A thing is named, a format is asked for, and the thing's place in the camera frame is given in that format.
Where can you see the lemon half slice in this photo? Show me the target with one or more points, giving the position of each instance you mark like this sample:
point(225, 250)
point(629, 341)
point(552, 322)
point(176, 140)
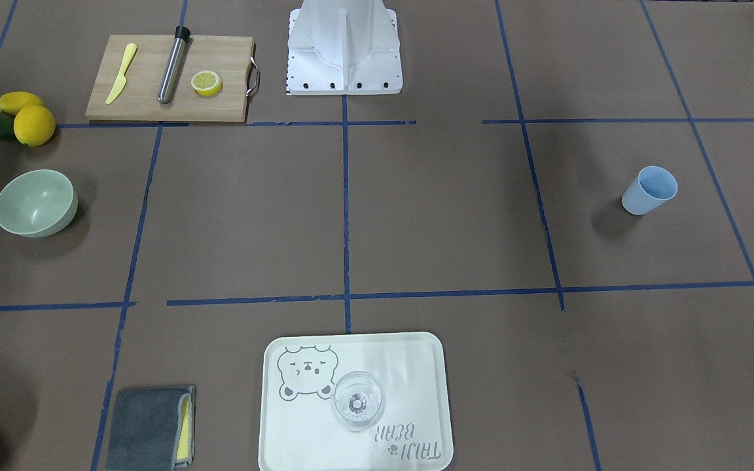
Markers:
point(206, 83)

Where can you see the wooden cutting board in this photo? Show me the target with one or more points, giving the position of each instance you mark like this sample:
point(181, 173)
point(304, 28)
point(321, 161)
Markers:
point(229, 56)

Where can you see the light green bowl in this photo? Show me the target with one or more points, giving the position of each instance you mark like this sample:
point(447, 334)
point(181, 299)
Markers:
point(39, 203)

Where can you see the yellow lemon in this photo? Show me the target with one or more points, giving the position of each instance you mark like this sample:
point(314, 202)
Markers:
point(34, 125)

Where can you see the steel muddler black tip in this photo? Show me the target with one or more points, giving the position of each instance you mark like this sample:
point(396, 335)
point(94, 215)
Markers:
point(174, 65)

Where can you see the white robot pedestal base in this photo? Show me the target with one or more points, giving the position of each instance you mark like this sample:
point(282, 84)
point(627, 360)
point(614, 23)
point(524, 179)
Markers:
point(343, 48)

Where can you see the yellow mango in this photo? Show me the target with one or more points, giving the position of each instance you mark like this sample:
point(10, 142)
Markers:
point(13, 102)

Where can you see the light blue plastic cup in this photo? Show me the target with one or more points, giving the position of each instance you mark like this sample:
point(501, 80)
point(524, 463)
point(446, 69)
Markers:
point(652, 187)

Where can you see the clear wine glass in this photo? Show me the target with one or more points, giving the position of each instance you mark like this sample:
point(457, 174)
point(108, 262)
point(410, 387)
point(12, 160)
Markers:
point(358, 401)

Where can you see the cream bear serving tray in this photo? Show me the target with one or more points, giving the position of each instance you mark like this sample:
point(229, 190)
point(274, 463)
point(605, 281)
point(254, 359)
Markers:
point(298, 430)

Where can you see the grey folded cloth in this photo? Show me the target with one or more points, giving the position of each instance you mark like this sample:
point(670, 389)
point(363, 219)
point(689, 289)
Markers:
point(152, 429)

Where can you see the yellow plastic knife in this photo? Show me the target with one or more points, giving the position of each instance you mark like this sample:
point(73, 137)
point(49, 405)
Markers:
point(120, 81)

